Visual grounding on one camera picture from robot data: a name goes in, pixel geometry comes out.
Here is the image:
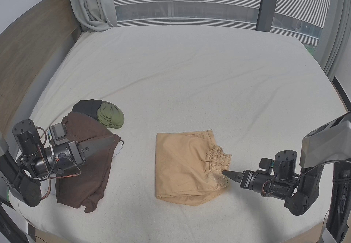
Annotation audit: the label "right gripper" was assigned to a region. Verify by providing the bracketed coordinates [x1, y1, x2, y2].
[222, 169, 275, 196]

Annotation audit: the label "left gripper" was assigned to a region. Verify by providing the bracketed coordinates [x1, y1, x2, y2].
[51, 137, 114, 175]

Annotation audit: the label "tan shorts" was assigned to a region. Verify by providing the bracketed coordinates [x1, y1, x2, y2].
[155, 129, 232, 199]

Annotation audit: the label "bed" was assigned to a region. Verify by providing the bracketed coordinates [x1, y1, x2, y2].
[0, 0, 351, 243]

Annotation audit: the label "brown garment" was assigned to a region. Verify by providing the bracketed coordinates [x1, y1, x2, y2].
[56, 111, 124, 213]

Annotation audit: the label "green garment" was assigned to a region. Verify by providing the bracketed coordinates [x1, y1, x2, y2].
[97, 101, 124, 129]

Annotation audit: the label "black garment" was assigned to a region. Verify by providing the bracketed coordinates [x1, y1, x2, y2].
[72, 100, 103, 121]

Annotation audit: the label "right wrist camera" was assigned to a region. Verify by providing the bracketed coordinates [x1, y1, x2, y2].
[259, 158, 275, 174]

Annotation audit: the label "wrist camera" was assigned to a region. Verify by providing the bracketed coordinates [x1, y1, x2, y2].
[49, 124, 69, 146]
[259, 158, 275, 174]

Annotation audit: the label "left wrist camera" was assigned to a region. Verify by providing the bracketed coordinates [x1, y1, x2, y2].
[49, 124, 69, 146]

